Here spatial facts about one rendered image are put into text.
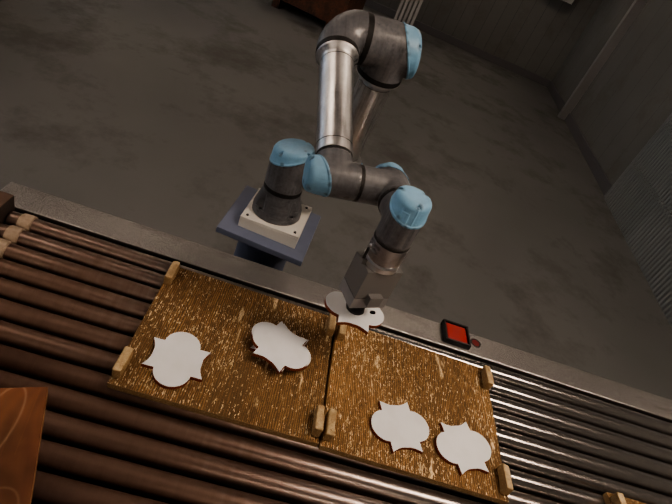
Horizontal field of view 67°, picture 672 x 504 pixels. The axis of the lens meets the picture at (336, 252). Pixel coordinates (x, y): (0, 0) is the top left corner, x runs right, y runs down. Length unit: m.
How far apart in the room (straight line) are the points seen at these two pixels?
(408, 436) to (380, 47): 0.85
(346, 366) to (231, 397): 0.28
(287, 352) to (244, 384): 0.11
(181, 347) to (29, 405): 0.31
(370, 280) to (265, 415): 0.33
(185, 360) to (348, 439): 0.36
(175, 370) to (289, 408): 0.24
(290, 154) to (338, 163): 0.45
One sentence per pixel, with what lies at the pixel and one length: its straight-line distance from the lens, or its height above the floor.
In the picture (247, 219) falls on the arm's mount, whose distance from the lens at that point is 1.51.
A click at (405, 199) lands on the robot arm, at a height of 1.38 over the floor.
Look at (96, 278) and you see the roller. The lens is 1.23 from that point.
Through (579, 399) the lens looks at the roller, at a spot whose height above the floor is 0.92.
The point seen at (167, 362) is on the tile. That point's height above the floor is 0.95.
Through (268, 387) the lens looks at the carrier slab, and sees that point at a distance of 1.08.
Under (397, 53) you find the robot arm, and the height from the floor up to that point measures 1.50.
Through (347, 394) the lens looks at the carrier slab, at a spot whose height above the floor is 0.94.
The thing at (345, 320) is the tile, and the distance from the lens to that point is 1.07.
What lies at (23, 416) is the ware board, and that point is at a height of 1.04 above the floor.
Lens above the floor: 1.79
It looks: 36 degrees down
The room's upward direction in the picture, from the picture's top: 25 degrees clockwise
